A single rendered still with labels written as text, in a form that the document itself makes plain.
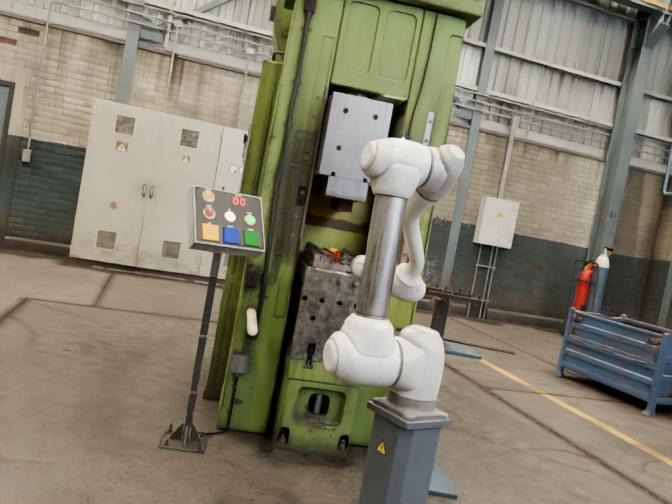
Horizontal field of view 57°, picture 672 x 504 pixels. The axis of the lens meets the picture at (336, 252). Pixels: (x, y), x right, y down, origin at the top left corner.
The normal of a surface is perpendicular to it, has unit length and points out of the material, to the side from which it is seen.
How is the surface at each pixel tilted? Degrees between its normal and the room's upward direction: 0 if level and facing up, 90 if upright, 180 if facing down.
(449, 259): 90
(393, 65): 90
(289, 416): 90
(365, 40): 90
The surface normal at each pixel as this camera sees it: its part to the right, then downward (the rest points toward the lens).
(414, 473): 0.58, 0.15
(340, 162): 0.15, 0.08
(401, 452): -0.15, 0.03
